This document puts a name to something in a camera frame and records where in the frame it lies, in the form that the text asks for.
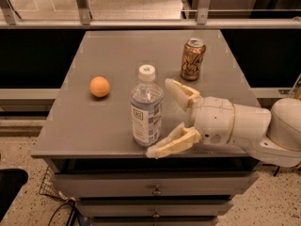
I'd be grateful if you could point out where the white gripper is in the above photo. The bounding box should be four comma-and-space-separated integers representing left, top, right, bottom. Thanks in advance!
146, 78, 235, 159

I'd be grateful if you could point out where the clear blue-label plastic bottle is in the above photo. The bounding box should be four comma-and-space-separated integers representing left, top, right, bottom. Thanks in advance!
130, 65, 164, 147

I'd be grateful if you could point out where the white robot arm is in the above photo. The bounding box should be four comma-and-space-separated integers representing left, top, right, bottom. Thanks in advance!
146, 78, 301, 168

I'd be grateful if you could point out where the gold soda can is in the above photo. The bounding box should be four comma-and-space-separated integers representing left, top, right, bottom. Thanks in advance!
181, 38, 206, 81

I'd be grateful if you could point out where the upper grey drawer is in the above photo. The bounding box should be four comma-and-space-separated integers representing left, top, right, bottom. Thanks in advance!
53, 172, 259, 198

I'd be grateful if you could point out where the grey drawer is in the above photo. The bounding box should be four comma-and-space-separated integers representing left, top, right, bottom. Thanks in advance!
53, 172, 259, 198
77, 200, 232, 218

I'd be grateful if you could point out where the orange fruit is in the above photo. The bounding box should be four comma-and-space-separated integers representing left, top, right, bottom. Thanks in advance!
89, 76, 110, 98

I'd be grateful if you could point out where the grey drawer cabinet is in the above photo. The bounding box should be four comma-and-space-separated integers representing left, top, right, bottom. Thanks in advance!
32, 30, 258, 226

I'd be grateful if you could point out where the lower grey drawer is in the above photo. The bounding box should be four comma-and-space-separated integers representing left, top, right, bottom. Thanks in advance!
77, 200, 232, 218

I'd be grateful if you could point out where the black chair seat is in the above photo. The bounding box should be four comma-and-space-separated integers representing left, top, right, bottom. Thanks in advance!
0, 169, 28, 221

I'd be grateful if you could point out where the yellow stand frame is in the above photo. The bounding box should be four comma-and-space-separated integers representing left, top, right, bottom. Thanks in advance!
289, 73, 301, 100

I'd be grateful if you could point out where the black cable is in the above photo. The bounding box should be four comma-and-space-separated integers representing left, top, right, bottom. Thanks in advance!
47, 201, 78, 226

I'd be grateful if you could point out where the wire basket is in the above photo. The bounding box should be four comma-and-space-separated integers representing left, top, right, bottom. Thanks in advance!
39, 168, 66, 202

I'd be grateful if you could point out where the metal railing frame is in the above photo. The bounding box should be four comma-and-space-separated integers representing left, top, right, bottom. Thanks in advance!
0, 0, 301, 29

